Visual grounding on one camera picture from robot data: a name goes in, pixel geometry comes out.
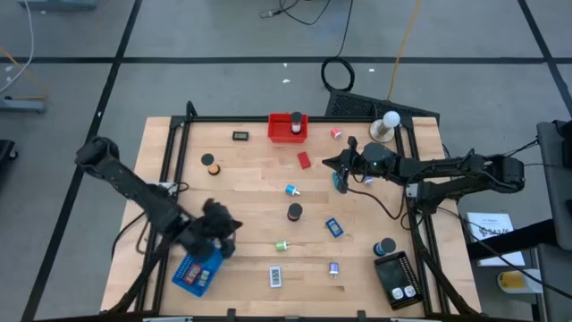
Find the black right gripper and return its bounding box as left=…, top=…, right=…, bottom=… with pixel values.
left=322, top=136, right=367, bottom=194

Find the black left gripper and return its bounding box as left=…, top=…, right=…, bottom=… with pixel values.
left=181, top=199, right=244, bottom=263

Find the teal digital clock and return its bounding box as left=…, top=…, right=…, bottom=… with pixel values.
left=331, top=172, right=348, bottom=194

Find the red sand hourglass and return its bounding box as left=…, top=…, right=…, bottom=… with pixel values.
left=286, top=202, right=305, bottom=223

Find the blue sand hourglass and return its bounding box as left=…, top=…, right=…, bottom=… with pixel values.
left=373, top=237, right=398, bottom=258

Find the blue plastic basket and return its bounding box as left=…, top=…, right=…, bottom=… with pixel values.
left=171, top=243, right=227, bottom=299

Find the brass lamp with white bulb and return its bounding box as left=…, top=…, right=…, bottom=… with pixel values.
left=368, top=110, right=402, bottom=144

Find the black perforated panel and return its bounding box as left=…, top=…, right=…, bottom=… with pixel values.
left=324, top=88, right=442, bottom=121

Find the white label card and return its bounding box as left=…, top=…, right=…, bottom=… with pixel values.
left=268, top=265, right=284, bottom=289

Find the red plastic basket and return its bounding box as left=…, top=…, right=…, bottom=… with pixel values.
left=267, top=112, right=309, bottom=144

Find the orange sand hourglass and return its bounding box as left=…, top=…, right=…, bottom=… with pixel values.
left=200, top=152, right=222, bottom=177

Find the black plastic tray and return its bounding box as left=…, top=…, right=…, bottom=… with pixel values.
left=373, top=250, right=425, bottom=312

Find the white booklet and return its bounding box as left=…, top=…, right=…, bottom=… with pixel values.
left=464, top=212, right=527, bottom=268

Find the black bar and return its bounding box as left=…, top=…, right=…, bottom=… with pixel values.
left=467, top=218, right=559, bottom=261

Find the white roll with yellow label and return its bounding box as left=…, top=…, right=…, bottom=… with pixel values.
left=497, top=269, right=544, bottom=295

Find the grey cart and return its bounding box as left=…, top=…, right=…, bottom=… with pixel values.
left=534, top=119, right=572, bottom=322

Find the black caster wheel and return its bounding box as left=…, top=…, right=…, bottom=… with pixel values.
left=0, top=139, right=19, bottom=167

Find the grey equipment base foot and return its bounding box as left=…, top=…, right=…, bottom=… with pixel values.
left=0, top=96, right=48, bottom=115

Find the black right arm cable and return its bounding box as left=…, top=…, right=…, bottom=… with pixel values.
left=343, top=176, right=419, bottom=232

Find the coiled black floor cable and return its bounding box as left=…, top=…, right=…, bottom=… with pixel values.
left=319, top=0, right=358, bottom=93

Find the black left base cable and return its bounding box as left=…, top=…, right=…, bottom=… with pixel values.
left=110, top=208, right=153, bottom=263

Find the black aluminium table frame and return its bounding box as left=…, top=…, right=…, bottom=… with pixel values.
left=109, top=100, right=482, bottom=317

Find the yellow cable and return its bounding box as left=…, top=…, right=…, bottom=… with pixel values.
left=386, top=0, right=424, bottom=102

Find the black floor cable with plug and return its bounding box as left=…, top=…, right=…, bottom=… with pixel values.
left=259, top=0, right=334, bottom=27

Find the long black power cable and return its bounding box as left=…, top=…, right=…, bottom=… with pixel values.
left=435, top=205, right=572, bottom=301

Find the white floor cable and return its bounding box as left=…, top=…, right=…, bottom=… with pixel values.
left=0, top=0, right=36, bottom=95

